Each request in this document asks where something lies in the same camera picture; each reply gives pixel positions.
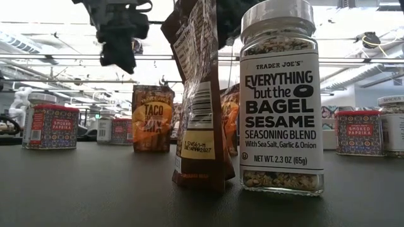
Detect corrugated ceiling duct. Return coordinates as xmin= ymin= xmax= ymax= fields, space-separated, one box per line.
xmin=320 ymin=62 xmax=404 ymax=94

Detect pink cube with cap top-left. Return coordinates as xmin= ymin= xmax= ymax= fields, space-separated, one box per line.
xmin=110 ymin=117 xmax=134 ymax=146

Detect silver ceiling air duct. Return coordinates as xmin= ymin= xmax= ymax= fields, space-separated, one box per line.
xmin=0 ymin=30 xmax=44 ymax=54

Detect black curved cable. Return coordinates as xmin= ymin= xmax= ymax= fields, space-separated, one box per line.
xmin=0 ymin=115 xmax=23 ymax=137

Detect white storage shelf unit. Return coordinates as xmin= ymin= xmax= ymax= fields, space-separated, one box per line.
xmin=321 ymin=105 xmax=338 ymax=151

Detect taco seasoning mix packet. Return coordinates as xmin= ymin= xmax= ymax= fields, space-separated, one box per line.
xmin=220 ymin=83 xmax=241 ymax=158
xmin=160 ymin=0 xmax=236 ymax=193
xmin=131 ymin=84 xmax=175 ymax=154

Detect black ceiling cord reel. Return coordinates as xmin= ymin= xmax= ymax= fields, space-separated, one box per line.
xmin=355 ymin=31 xmax=398 ymax=50
xmin=132 ymin=37 xmax=145 ymax=55

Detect black aluminium table frame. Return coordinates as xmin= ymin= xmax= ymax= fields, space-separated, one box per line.
xmin=0 ymin=136 xmax=133 ymax=146

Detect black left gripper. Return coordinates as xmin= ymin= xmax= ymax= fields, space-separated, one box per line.
xmin=71 ymin=0 xmax=151 ymax=76

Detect smoked paprika tin red lid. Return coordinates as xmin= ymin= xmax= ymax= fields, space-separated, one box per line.
xmin=335 ymin=110 xmax=385 ymax=158

